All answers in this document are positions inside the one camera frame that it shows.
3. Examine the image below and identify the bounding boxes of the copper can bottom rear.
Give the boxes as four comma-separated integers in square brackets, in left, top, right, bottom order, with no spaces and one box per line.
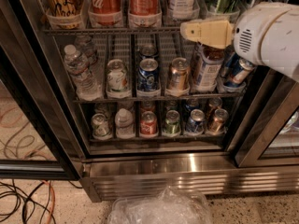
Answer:
[205,97,222,119]

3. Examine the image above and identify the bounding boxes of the copper can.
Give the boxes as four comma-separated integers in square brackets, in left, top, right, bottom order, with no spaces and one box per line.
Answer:
[205,97,222,119]
[207,108,229,133]

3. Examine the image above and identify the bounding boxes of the yellow La Croix can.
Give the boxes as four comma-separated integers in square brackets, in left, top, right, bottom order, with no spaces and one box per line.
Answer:
[46,0,84,30]

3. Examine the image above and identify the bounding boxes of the glass fridge door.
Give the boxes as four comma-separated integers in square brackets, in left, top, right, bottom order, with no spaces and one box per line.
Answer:
[0,50,78,180]
[235,77,299,167]

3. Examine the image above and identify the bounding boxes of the white plastic bottle bottom shelf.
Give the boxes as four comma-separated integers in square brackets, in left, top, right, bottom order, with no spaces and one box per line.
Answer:
[115,108,135,139]

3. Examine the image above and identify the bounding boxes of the orange cable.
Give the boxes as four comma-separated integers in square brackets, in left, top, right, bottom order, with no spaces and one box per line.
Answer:
[39,179,57,224]

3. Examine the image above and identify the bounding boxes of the black cables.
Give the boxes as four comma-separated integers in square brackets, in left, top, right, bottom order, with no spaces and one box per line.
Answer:
[0,179,57,224]

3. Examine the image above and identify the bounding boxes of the blue can behind Pepsi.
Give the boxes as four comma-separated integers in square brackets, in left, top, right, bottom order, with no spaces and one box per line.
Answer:
[138,44,158,60]

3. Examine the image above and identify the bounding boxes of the clear water bottle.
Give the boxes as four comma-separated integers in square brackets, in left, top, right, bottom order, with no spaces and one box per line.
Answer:
[64,45,101,101]
[75,35,97,64]

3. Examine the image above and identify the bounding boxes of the front clear water bottle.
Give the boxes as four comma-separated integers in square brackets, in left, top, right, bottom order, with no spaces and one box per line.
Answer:
[64,45,101,101]

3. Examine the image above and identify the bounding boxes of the clear plastic bag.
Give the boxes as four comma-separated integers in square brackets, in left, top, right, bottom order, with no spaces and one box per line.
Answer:
[107,186,213,224]

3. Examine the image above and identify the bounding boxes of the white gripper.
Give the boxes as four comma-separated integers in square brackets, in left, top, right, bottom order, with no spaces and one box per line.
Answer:
[180,2,299,82]

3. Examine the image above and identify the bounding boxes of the red Coca-Cola can top shelf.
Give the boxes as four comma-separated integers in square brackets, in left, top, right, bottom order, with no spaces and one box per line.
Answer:
[91,0,121,25]

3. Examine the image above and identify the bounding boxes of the blue silver can bottom shelf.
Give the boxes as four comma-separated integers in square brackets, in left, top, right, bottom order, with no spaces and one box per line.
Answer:
[185,109,205,134]

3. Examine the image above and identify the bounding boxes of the rear clear water bottle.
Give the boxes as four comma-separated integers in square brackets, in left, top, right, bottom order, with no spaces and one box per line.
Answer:
[75,35,97,64]

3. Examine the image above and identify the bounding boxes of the copper gold can middle shelf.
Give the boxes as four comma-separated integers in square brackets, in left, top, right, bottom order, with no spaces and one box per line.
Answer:
[167,57,190,91]

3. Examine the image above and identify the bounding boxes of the right glass fridge door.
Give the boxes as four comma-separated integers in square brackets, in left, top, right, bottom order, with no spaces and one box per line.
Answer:
[235,77,299,167]

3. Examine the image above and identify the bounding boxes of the copper can bottom front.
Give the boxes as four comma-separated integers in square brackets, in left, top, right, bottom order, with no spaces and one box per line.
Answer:
[207,108,229,133]

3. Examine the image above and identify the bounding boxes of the white green can bottom shelf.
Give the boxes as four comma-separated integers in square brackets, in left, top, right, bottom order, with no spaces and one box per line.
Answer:
[91,113,111,140]

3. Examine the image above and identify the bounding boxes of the blue Pepsi can front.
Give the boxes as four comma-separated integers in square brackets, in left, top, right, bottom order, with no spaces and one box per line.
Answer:
[138,59,159,91]

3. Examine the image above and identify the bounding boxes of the stainless steel fridge cabinet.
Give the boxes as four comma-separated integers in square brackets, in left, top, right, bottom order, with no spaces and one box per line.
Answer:
[0,0,299,202]

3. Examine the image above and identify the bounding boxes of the left glass fridge door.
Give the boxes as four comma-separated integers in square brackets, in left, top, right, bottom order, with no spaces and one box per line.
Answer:
[0,50,78,180]

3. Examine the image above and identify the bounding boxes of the red Coca-Cola can bottom shelf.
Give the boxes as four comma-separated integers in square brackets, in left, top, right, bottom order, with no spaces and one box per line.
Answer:
[140,111,157,135]

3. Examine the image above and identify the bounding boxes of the blue energy can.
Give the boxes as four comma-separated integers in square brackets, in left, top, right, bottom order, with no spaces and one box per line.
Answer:
[220,49,238,77]
[224,58,255,88]

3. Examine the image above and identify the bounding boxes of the rear blue energy can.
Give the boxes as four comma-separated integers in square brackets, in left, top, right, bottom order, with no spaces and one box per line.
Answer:
[220,49,238,77]

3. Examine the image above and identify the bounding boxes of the white green soda can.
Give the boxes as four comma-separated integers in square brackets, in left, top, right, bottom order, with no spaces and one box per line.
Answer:
[107,59,128,92]

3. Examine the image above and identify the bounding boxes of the red coca-cola can shelf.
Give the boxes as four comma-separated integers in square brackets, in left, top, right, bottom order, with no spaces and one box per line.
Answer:
[140,111,157,135]
[91,0,121,25]

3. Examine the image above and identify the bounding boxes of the front blue energy can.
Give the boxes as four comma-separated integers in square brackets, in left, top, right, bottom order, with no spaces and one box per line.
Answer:
[224,58,255,88]

